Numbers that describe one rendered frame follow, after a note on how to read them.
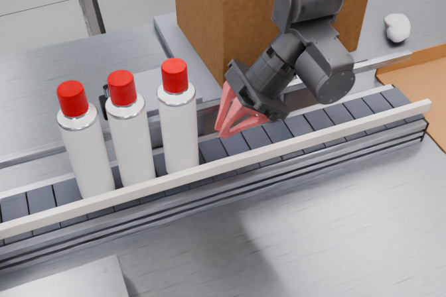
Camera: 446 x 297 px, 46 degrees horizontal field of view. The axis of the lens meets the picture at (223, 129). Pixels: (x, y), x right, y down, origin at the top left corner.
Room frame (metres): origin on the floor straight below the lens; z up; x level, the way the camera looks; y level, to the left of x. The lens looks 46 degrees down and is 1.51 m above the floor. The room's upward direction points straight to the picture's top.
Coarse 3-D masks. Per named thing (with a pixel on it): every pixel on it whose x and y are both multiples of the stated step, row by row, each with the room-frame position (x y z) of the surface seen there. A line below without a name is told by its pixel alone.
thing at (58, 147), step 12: (372, 60) 0.69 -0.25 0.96; (384, 60) 0.69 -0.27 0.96; (396, 60) 0.69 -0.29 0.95; (360, 72) 0.67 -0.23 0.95; (288, 84) 0.63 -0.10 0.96; (300, 84) 0.63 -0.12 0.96; (204, 108) 0.57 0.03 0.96; (216, 108) 0.58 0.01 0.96; (156, 120) 0.55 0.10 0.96; (108, 132) 0.52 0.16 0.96; (48, 144) 0.50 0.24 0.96; (60, 144) 0.50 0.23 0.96; (0, 156) 0.47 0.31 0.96; (12, 156) 0.47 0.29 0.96; (24, 156) 0.48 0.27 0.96; (36, 156) 0.48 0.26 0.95; (0, 168) 0.46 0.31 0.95
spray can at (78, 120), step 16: (64, 96) 0.46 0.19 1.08; (80, 96) 0.47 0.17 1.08; (64, 112) 0.46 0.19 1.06; (80, 112) 0.46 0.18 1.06; (96, 112) 0.48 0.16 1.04; (64, 128) 0.45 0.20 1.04; (80, 128) 0.45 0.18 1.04; (96, 128) 0.47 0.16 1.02; (64, 144) 0.46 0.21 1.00; (80, 144) 0.45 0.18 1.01; (96, 144) 0.46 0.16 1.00; (80, 160) 0.45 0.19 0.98; (96, 160) 0.46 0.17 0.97; (80, 176) 0.45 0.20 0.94; (96, 176) 0.46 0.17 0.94; (112, 176) 0.48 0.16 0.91; (80, 192) 0.46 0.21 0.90; (96, 192) 0.45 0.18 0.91
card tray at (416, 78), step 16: (432, 48) 0.84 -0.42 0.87; (400, 64) 0.82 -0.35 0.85; (416, 64) 0.83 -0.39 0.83; (432, 64) 0.83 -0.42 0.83; (384, 80) 0.78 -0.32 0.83; (400, 80) 0.78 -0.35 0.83; (416, 80) 0.78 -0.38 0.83; (432, 80) 0.78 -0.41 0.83; (416, 96) 0.74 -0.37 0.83; (432, 96) 0.74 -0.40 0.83; (432, 112) 0.69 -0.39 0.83; (432, 128) 0.65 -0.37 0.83
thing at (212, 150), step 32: (384, 96) 0.69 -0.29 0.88; (256, 128) 0.61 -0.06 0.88; (288, 128) 0.61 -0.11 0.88; (320, 128) 0.61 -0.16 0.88; (384, 128) 0.61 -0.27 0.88; (160, 160) 0.54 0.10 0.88; (32, 192) 0.48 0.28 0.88; (64, 192) 0.48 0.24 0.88; (160, 192) 0.48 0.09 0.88; (64, 224) 0.42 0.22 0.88
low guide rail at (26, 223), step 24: (360, 120) 0.59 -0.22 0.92; (384, 120) 0.60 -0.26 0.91; (288, 144) 0.54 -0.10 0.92; (312, 144) 0.55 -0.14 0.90; (192, 168) 0.49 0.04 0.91; (216, 168) 0.50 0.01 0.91; (120, 192) 0.45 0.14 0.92; (144, 192) 0.46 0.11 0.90; (48, 216) 0.41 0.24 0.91; (72, 216) 0.42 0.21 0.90
